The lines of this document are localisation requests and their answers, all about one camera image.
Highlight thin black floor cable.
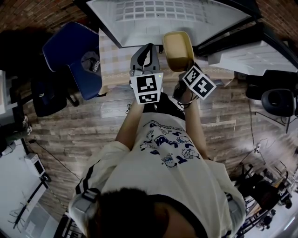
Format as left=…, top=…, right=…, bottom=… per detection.
left=248, top=99, right=257, bottom=147

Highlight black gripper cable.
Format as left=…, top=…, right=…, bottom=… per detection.
left=173, top=87, right=199, bottom=109

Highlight yellow plastic tub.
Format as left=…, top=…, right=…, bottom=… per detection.
left=162, top=31, right=195, bottom=73

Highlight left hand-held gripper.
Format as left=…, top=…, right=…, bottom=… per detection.
left=129, top=43, right=164, bottom=106

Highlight black equipment case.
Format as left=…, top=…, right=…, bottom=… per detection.
left=239, top=173, right=282, bottom=210

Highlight person's left forearm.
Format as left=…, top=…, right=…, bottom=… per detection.
left=115, top=102, right=144, bottom=152

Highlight black backpack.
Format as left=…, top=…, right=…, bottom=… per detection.
left=31, top=78, right=79, bottom=117

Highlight person's white printed shirt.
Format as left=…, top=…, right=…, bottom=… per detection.
left=68, top=112, right=246, bottom=238

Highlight white fridge door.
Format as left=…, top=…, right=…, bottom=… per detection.
left=196, top=22, right=298, bottom=76

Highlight long black floor cable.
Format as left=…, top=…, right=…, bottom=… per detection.
left=29, top=139, right=82, bottom=181

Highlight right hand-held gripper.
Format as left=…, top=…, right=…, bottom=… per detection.
left=172, top=58, right=217, bottom=105

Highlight table with patterned tablecloth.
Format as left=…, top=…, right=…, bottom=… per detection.
left=97, top=27, right=236, bottom=96

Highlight white side desk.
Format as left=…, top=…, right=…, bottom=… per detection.
left=0, top=69, right=19, bottom=114

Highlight blue padded chair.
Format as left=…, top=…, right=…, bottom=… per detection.
left=42, top=22, right=103, bottom=101

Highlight white box with dark screen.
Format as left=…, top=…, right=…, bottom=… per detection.
left=24, top=154, right=46, bottom=179

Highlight white wire fridge shelf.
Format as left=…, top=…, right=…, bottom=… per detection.
left=114, top=0, right=210, bottom=24

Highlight person's black shorts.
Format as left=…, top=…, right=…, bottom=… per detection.
left=153, top=92, right=187, bottom=121

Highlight grey harness strap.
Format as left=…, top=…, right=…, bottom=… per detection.
left=74, top=188, right=101, bottom=214
left=224, top=192, right=240, bottom=217

